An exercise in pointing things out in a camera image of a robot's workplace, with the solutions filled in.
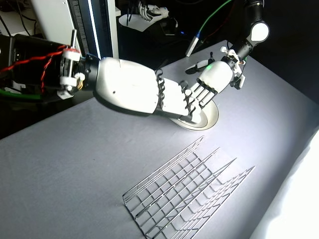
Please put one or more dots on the spare white skeletal robot hand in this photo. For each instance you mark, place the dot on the spare white skeletal robot hand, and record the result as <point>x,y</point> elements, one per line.
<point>159,11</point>

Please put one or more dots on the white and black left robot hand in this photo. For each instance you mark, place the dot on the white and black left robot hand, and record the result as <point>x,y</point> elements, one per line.
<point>216,74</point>

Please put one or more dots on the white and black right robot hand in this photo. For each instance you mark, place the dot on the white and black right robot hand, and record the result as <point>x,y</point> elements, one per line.
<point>124,84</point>

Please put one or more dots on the white paper sheet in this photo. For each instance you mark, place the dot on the white paper sheet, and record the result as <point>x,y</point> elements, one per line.
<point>134,23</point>

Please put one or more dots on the white background desk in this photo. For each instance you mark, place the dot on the white background desk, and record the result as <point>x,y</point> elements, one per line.
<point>15,22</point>

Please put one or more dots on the small black device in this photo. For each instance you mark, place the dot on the small black device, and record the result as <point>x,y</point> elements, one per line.
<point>169,27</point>

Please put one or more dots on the grey table cloth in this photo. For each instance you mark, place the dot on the grey table cloth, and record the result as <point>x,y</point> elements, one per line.
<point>74,161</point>

